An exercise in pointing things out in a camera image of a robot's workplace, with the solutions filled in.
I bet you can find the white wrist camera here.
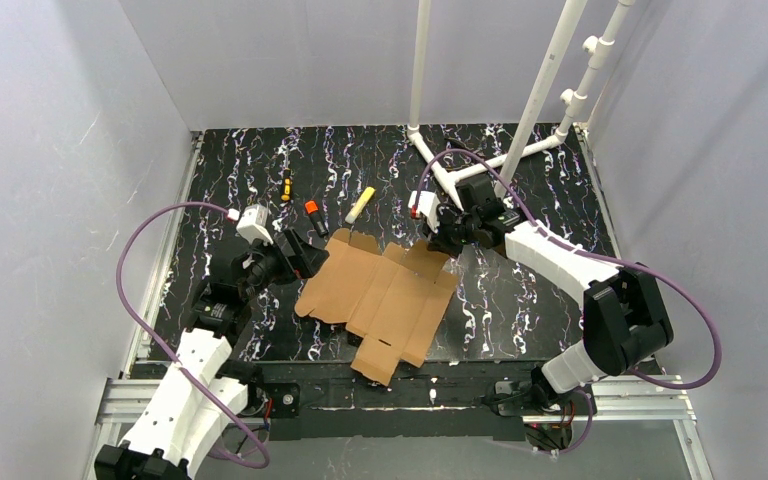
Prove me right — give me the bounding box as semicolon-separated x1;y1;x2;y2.
408;191;440;233
225;204;273;245

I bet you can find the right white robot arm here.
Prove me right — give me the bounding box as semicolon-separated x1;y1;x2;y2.
409;177;674;416

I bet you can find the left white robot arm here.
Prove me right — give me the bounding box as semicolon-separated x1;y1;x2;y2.
93;229;329;479

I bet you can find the purple cable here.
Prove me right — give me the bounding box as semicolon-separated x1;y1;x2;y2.
116;201;271;470
417;148;723;458

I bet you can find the orange black marker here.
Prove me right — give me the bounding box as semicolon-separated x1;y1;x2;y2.
304;200;329;238

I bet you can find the aluminium base frame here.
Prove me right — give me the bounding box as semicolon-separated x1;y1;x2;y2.
83;132;717;480

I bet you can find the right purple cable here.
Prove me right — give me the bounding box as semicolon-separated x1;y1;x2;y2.
417;148;723;458

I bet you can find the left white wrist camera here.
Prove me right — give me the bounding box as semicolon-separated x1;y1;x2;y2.
225;204;273;245

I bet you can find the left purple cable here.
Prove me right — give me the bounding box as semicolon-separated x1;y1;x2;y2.
116;201;271;470

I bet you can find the brown cardboard box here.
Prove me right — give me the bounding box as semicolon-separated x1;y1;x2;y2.
294;228;460;386

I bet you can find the white PVC pipe frame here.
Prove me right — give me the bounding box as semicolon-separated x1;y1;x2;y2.
407;0;637;210

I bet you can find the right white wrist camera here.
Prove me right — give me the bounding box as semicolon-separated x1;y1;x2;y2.
408;191;440;233

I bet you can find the yellow black screwdriver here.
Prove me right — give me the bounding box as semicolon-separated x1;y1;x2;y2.
280;168;293;202

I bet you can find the yellow white marker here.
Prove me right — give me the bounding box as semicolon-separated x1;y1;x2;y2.
345;187;376;224

